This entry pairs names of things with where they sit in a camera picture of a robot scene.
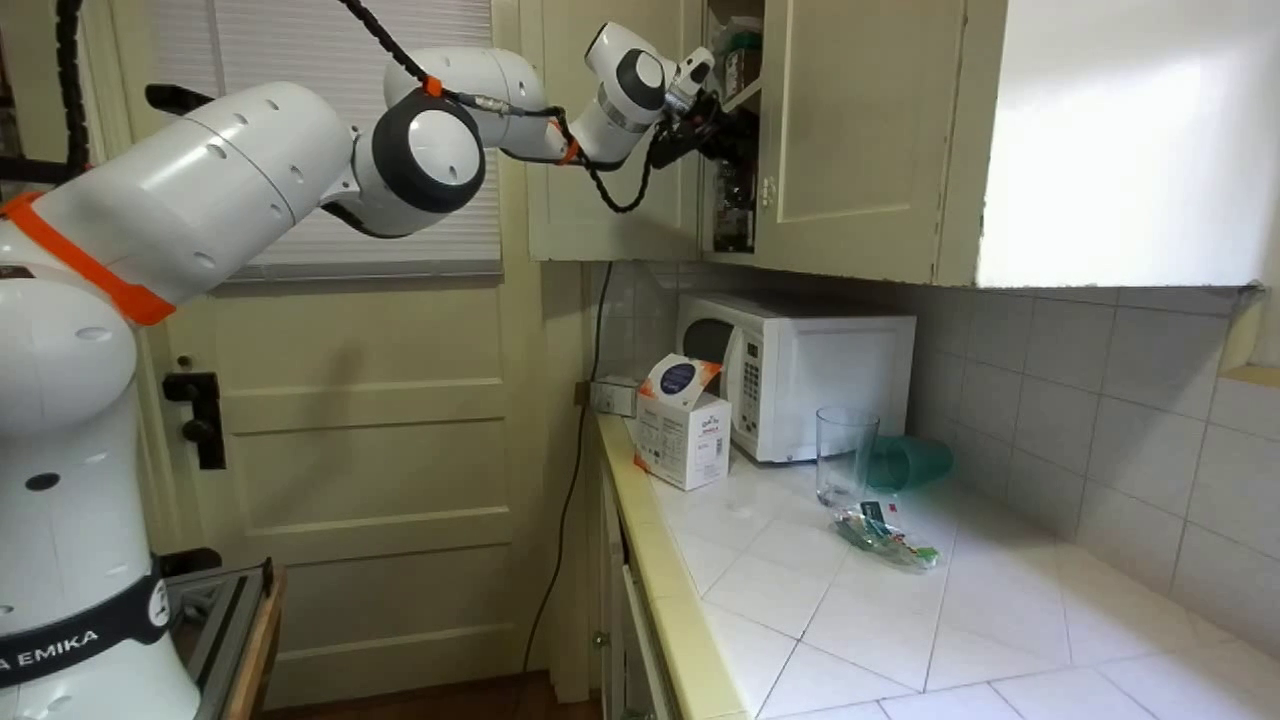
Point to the blue orange white packet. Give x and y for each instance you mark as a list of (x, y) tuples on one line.
[(680, 377)]

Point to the closed pale green cabinet door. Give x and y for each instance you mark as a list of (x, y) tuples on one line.
[(866, 135)]

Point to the pale green panel door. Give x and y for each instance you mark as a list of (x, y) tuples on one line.
[(387, 467)]

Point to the pale green wall cabinet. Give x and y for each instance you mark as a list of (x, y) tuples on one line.
[(1134, 135)]

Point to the pale green base cabinet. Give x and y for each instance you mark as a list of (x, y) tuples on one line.
[(626, 643)]

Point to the black door lock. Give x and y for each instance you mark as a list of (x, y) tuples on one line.
[(202, 414)]

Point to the green printed snack packet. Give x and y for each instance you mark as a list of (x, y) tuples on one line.
[(881, 531)]

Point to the clear drinking glass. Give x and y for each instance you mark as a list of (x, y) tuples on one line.
[(841, 453)]

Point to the green item in cabinet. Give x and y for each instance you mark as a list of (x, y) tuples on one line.
[(741, 46)]

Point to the open pale green cabinet door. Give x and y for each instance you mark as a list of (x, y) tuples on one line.
[(600, 234)]

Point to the black bar camera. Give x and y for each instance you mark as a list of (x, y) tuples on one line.
[(169, 99)]

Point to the white cardboard box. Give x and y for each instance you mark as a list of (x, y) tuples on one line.
[(680, 443)]

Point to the white microwave oven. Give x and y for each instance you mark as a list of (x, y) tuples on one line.
[(826, 380)]

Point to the teal plastic bag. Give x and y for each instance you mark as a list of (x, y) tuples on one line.
[(907, 461)]

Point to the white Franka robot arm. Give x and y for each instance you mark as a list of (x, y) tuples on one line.
[(172, 184)]

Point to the white window blind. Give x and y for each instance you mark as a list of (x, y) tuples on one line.
[(387, 247)]

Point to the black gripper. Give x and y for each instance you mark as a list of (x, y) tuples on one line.
[(688, 135)]

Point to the wall power outlet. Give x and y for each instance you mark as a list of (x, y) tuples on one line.
[(608, 396)]

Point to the black camera mount rod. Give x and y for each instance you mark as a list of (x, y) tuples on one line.
[(29, 169)]

